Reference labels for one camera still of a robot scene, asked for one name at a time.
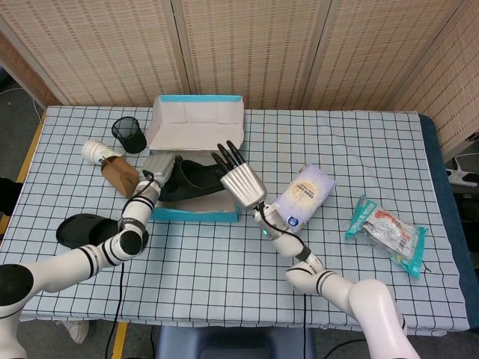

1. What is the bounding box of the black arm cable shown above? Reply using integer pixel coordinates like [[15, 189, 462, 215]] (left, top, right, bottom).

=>
[[254, 203, 311, 359], [106, 170, 156, 359]]

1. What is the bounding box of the white paper cup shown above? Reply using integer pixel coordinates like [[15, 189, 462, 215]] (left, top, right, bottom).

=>
[[82, 139, 123, 165]]

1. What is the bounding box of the pale purple paper bag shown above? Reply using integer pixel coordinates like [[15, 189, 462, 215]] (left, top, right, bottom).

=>
[[271, 162, 337, 235]]

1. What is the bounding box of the woven bamboo folding screen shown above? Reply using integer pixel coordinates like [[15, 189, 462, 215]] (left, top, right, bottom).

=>
[[0, 0, 479, 162]]

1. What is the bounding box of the black mesh pen holder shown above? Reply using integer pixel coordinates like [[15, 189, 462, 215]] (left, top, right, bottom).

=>
[[111, 116, 147, 154]]

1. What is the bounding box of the black object at edge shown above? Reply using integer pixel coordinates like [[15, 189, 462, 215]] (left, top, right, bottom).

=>
[[0, 177, 24, 216]]

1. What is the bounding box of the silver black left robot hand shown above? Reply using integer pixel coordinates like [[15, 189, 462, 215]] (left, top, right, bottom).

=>
[[141, 153, 184, 186]]

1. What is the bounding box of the brown paper takeout box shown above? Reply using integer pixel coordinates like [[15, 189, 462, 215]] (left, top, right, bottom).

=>
[[99, 156, 141, 199]]

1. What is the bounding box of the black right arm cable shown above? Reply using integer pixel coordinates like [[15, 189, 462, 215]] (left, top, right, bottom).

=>
[[254, 203, 311, 359]]

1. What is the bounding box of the teal plastic snack package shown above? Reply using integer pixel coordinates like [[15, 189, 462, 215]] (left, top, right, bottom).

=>
[[344, 194, 428, 280]]

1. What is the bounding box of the black rubber slipper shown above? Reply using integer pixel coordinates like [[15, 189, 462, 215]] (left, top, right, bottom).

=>
[[55, 213, 123, 250], [159, 156, 230, 203]]

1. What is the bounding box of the white blue checkered tablecloth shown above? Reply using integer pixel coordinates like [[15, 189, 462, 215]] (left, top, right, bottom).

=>
[[0, 105, 471, 336]]

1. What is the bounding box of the blue cardboard shoe box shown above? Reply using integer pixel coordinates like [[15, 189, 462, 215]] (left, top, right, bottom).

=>
[[144, 94, 246, 222]]

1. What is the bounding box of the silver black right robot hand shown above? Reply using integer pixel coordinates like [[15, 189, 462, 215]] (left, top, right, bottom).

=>
[[210, 140, 267, 210]]

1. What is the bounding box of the dark blue chair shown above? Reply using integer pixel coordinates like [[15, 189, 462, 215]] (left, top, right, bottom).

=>
[[155, 325, 317, 359]]

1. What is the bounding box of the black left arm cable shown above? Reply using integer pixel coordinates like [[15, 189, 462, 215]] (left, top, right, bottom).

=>
[[106, 170, 156, 359]]

